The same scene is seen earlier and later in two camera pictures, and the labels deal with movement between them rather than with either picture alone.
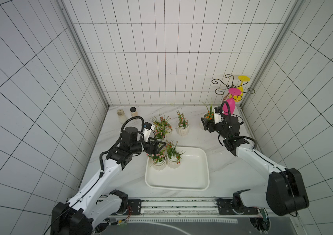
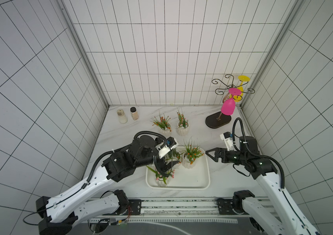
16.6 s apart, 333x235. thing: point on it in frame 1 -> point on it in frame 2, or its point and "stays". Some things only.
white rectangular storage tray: [193, 174] stays
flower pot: [210, 114] -> [190, 154]
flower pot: [160, 129] -> [163, 180]
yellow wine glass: [241, 78] stays
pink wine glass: [232, 91] stays
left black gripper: [154, 150] -> [159, 165]
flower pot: [183, 126] stays
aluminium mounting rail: [137, 208] stays
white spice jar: [122, 117] stays
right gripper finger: [205, 122] -> [216, 149]
